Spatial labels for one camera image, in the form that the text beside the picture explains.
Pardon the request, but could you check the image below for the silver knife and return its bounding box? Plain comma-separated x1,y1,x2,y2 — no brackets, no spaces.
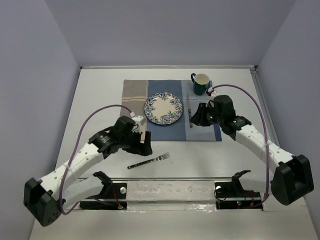
186,93,193,128

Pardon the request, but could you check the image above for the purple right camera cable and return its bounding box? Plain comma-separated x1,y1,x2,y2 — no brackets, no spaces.
209,84,271,207

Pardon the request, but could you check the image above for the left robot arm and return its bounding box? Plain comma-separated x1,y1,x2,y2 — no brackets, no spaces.
23,115,153,227

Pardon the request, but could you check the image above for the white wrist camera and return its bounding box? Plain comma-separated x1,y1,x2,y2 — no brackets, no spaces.
129,111,146,128
205,87,219,107

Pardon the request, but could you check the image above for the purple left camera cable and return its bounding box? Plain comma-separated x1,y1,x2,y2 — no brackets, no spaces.
59,104,133,216

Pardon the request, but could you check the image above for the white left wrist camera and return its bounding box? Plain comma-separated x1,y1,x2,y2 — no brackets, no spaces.
129,111,146,128

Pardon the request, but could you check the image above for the purple camera cable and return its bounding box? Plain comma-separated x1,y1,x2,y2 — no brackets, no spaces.
59,104,133,216
209,84,271,207

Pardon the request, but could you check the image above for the white taped front board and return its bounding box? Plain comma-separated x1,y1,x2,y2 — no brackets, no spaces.
126,180,216,203

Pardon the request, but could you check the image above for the silver fork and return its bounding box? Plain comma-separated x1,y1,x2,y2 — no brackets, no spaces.
127,152,170,170

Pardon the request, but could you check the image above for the blue beige checked cloth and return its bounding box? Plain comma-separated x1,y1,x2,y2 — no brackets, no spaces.
121,79,222,142

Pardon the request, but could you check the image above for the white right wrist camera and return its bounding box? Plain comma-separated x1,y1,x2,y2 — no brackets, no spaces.
205,87,219,107

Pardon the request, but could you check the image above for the blue white patterned plate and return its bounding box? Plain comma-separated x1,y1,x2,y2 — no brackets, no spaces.
144,92,183,125

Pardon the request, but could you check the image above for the dark green mug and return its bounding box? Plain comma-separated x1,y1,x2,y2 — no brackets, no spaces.
190,73,210,96

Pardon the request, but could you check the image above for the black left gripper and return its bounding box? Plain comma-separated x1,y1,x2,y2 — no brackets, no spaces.
119,128,152,157

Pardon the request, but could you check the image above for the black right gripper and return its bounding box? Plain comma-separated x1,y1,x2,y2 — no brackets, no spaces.
189,102,224,127

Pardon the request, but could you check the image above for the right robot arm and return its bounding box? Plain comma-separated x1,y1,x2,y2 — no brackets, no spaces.
188,95,314,206

